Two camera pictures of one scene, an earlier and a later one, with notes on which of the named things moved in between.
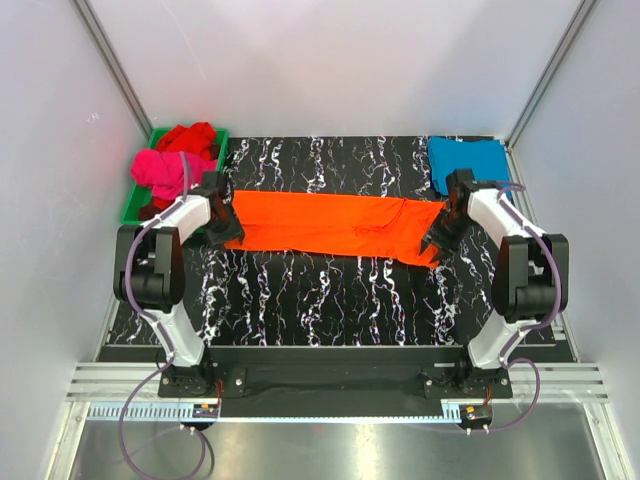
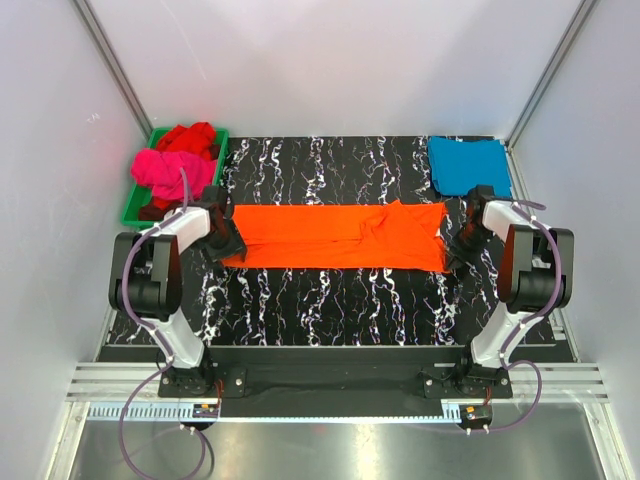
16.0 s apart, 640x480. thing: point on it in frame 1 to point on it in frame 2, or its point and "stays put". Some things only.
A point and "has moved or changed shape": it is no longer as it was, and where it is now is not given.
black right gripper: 434,237 to 459,255
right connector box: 474,414 stays put
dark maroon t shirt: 148,212 stays put
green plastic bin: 142,195 stays put
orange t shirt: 361,226 has moved or changed shape
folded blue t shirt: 488,159 stays put
